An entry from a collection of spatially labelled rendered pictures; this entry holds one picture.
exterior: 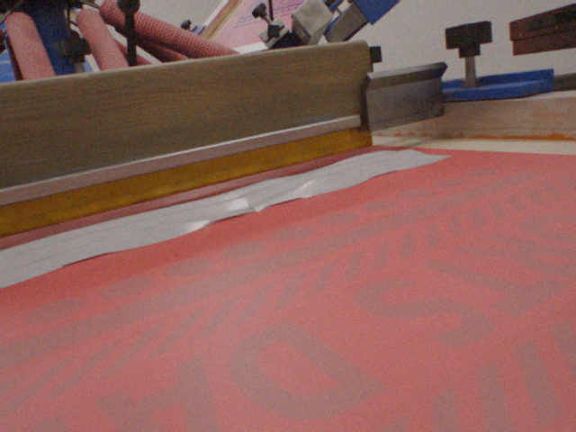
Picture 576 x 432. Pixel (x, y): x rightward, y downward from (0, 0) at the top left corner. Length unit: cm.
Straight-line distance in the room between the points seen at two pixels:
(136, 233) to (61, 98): 12
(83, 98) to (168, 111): 6
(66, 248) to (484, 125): 37
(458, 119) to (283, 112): 18
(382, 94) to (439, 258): 28
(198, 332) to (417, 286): 8
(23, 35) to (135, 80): 64
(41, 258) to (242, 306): 15
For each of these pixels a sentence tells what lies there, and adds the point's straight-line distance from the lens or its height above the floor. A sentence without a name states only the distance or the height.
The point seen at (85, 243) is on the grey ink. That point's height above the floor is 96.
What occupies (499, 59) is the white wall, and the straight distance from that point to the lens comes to 265.
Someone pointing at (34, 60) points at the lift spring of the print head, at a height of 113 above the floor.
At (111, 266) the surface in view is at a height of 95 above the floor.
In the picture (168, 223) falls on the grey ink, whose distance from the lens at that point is 30.
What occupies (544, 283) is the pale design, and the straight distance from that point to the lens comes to 18.
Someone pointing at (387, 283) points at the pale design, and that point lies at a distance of 18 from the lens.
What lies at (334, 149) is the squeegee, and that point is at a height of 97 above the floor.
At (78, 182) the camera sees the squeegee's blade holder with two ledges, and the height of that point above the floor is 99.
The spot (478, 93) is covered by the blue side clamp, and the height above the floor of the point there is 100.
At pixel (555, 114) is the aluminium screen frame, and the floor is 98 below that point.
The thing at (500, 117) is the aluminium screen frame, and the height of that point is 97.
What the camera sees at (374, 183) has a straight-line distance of 34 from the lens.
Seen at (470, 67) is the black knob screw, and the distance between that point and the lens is 51.
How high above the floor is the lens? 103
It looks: 15 degrees down
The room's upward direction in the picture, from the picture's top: 9 degrees counter-clockwise
